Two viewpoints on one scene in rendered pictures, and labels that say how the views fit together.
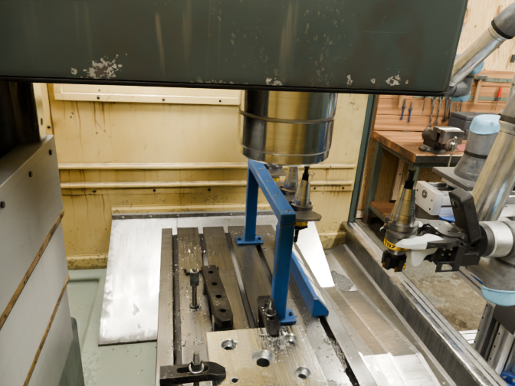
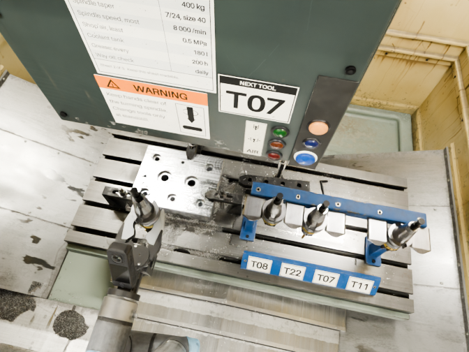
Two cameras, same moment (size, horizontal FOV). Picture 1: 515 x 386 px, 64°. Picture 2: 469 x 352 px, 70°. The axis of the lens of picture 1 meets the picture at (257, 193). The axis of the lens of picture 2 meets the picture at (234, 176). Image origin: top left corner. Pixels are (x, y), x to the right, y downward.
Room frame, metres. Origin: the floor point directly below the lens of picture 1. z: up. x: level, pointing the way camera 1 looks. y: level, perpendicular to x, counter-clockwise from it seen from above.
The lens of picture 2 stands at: (1.00, -0.47, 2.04)
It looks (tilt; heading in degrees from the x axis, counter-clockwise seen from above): 62 degrees down; 110
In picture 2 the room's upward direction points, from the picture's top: 4 degrees clockwise
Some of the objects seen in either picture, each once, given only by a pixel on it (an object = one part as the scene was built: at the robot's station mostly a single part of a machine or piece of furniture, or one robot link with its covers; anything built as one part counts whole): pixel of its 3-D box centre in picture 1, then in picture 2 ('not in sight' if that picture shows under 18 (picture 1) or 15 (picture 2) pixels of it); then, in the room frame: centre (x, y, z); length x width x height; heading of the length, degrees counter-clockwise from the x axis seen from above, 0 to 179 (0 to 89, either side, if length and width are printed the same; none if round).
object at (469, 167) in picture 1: (477, 163); not in sight; (1.52, -0.84, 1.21); 0.15 x 0.15 x 0.10
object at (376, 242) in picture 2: (277, 172); (377, 232); (1.26, -0.06, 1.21); 0.07 x 0.05 x 0.01; 103
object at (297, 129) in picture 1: (285, 118); not in sight; (0.68, -0.04, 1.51); 0.16 x 0.16 x 0.12
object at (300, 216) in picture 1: (307, 216); (253, 208); (0.94, -0.13, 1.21); 0.07 x 0.05 x 0.01; 103
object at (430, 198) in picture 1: (468, 197); not in sight; (1.52, -0.84, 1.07); 0.40 x 0.13 x 0.09; 101
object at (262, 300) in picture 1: (268, 322); (224, 200); (0.81, -0.05, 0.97); 0.13 x 0.03 x 0.15; 13
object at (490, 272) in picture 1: (499, 274); (128, 347); (0.80, -0.55, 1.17); 0.11 x 0.08 x 0.11; 17
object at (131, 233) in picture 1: (225, 280); (351, 239); (1.31, 0.10, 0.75); 0.89 x 0.70 x 0.26; 103
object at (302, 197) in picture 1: (303, 191); (276, 205); (0.99, -0.12, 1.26); 0.04 x 0.04 x 0.07
